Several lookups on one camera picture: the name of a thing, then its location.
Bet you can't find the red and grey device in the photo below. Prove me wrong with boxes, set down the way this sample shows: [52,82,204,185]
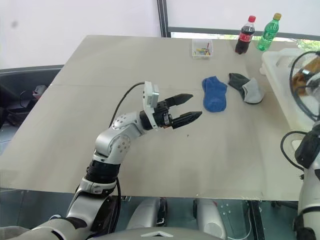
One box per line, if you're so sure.
[32,84,47,100]

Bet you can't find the grey rounded leg shell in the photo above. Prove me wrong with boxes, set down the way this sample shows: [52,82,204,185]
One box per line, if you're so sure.
[193,198,228,240]
[124,198,168,231]

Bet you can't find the dark side desk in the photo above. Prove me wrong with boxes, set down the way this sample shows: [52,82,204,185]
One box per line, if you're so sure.
[0,64,65,131]

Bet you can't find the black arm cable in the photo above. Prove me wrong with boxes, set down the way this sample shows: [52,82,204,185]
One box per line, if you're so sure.
[279,50,320,173]
[108,82,146,233]

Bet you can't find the blue sock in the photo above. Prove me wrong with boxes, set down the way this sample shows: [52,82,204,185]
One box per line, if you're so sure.
[201,75,229,113]

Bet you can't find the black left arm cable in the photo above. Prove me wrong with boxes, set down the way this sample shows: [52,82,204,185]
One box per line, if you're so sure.
[108,82,146,233]

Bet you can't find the clear box with coloured bits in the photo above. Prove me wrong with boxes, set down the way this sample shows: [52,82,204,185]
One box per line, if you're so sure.
[191,39,214,60]

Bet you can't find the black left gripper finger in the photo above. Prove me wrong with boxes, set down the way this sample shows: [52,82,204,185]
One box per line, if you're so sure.
[167,93,195,109]
[172,110,203,130]

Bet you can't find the black table leg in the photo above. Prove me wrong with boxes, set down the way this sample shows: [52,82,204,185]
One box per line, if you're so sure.
[247,199,266,240]

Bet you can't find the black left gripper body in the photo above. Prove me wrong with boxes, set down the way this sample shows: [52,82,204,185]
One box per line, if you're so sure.
[152,99,176,130]

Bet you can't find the white plastic basket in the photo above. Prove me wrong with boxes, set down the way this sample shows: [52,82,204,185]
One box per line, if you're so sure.
[259,48,320,133]

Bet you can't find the grey window frame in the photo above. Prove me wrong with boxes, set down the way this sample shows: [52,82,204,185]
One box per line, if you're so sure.
[156,0,320,41]

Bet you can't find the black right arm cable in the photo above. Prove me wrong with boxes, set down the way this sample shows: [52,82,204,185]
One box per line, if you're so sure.
[279,50,320,173]

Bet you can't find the grey robot chest shell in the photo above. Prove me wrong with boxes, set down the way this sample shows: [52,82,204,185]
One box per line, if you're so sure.
[109,226,226,240]

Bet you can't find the green soda bottle yellow cap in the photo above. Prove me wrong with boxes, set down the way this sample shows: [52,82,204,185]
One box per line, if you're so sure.
[256,12,283,53]

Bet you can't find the dark green grey sock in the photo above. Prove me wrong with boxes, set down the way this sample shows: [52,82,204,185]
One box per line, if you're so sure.
[227,72,265,104]

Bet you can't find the cola bottle red cap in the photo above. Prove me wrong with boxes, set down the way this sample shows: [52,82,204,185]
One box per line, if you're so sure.
[234,15,257,55]

